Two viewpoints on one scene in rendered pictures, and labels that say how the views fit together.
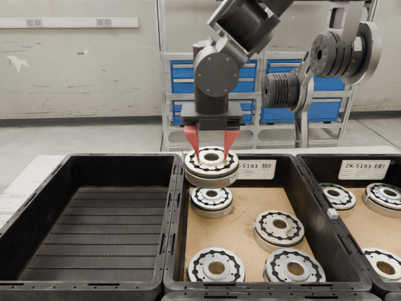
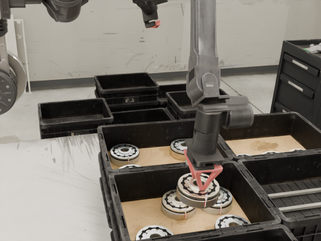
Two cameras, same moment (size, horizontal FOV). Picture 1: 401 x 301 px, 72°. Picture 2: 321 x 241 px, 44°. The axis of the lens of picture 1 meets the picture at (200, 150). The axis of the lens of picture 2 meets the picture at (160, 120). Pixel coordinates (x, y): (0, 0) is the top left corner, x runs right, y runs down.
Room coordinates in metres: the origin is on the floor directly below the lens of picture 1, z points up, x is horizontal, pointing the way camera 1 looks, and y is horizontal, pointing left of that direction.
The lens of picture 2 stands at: (0.77, 0.72, 1.58)
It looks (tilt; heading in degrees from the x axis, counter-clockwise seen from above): 26 degrees down; 254
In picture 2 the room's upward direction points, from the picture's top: 3 degrees clockwise
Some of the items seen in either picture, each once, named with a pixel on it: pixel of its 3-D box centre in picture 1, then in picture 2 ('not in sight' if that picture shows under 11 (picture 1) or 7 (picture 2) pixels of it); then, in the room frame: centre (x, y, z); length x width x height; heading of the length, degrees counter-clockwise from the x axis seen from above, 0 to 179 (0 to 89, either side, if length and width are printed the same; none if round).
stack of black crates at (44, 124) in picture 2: not in sight; (76, 144); (0.68, -1.41, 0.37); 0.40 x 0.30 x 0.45; 3
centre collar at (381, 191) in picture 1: (389, 193); (124, 150); (0.56, -0.47, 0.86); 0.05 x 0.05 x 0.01
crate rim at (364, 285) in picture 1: (247, 205); (188, 199); (0.45, -0.10, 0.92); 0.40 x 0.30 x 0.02; 0
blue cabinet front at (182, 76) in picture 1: (213, 94); not in sight; (2.33, -0.11, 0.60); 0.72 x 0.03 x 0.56; 93
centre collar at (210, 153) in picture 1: (211, 157); (198, 183); (0.45, -0.02, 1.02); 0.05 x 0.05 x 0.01
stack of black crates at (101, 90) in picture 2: not in sight; (125, 110); (0.31, -1.84, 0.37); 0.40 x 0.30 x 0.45; 4
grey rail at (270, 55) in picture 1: (262, 55); not in sight; (2.38, -0.51, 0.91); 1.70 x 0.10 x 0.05; 93
